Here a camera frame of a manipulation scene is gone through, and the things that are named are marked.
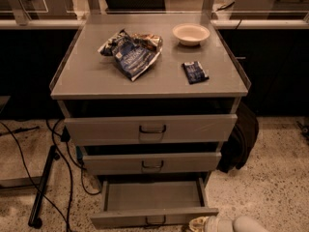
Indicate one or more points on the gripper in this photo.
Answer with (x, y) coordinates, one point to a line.
(217, 224)

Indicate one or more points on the grey bottom drawer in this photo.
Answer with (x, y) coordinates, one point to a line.
(157, 203)

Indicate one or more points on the grey drawer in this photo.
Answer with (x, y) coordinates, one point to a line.
(157, 203)
(151, 163)
(150, 129)

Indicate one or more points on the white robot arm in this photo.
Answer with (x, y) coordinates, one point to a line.
(217, 224)

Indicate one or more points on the grey top drawer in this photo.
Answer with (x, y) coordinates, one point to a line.
(150, 129)

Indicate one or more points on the grey middle drawer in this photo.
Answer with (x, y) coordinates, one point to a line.
(151, 163)

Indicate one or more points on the grey metal drawer cabinet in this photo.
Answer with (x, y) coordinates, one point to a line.
(90, 85)

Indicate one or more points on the black backpack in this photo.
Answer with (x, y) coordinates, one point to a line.
(236, 150)

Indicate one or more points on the small blue snack packet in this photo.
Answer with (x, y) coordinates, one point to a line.
(194, 72)

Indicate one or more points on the black floor stand bar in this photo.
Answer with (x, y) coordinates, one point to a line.
(34, 219)

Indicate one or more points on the large blue chip bag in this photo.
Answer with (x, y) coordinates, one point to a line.
(134, 53)

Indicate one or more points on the white bowl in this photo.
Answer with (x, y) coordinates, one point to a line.
(190, 34)

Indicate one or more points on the black bin behind glass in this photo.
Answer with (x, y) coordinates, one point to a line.
(135, 5)

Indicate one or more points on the clear glass barrier panel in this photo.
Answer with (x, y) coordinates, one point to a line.
(74, 11)

